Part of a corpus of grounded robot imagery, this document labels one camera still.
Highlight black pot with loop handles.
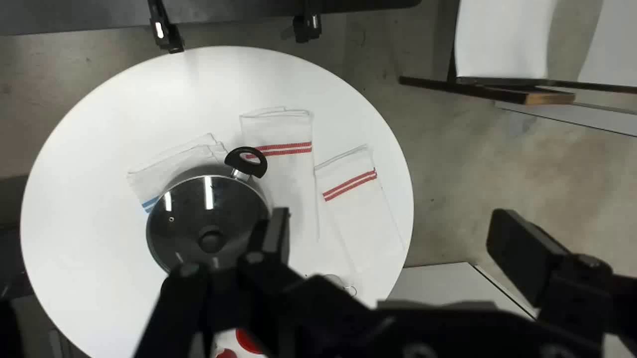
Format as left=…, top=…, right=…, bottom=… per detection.
left=142, top=145, right=275, bottom=276

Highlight white towel blue stripes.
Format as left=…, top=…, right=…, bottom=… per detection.
left=126, top=131, right=231, bottom=215

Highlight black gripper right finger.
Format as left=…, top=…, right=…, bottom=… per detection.
left=486, top=207, right=637, bottom=342

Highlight white chair dark wood frame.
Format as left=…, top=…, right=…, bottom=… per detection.
left=397, top=0, right=637, bottom=137

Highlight black clamp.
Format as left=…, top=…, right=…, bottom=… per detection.
left=291, top=12, right=325, bottom=46
left=146, top=0, right=188, bottom=56

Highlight glass pot lid black knob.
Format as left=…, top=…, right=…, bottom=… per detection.
left=146, top=165, right=273, bottom=274

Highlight red bowl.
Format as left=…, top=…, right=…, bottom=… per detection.
left=214, top=324, right=269, bottom=358

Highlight white towel red stripes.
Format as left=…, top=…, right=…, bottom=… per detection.
left=237, top=105, right=323, bottom=245
left=313, top=145, right=409, bottom=300

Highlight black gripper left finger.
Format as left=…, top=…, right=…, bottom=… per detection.
left=136, top=205, right=383, bottom=358

